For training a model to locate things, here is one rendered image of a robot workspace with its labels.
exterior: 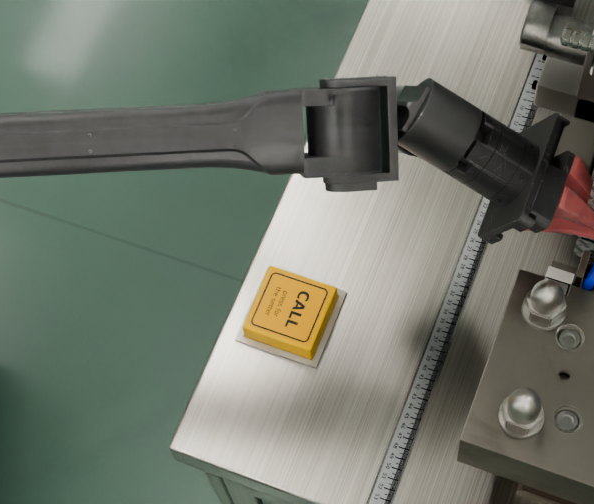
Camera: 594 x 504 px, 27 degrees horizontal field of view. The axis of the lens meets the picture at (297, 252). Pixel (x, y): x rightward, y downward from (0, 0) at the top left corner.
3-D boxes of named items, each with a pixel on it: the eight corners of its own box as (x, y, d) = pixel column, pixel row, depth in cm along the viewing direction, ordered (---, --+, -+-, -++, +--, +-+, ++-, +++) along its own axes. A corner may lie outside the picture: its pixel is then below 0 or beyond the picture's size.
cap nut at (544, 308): (529, 284, 105) (534, 261, 101) (571, 298, 104) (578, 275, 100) (515, 322, 104) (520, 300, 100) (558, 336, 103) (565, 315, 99)
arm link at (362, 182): (329, 193, 96) (325, 80, 94) (297, 179, 107) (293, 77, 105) (478, 183, 98) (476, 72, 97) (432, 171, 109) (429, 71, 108)
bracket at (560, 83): (523, 175, 125) (558, -17, 97) (586, 194, 123) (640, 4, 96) (507, 218, 123) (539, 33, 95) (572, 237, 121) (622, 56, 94)
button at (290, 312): (271, 274, 122) (269, 263, 120) (339, 296, 120) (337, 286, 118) (243, 337, 119) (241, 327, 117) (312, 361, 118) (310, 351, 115)
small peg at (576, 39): (561, 35, 91) (558, 48, 92) (599, 45, 91) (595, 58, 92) (566, 22, 92) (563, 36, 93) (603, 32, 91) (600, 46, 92)
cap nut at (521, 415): (505, 389, 101) (510, 369, 97) (549, 404, 101) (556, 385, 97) (491, 429, 100) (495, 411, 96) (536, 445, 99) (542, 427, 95)
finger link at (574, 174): (573, 290, 104) (482, 236, 102) (596, 218, 107) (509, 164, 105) (624, 273, 98) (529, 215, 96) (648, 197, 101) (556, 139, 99)
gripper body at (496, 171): (494, 249, 102) (419, 204, 100) (531, 146, 106) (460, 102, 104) (539, 230, 96) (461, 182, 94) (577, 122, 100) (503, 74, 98)
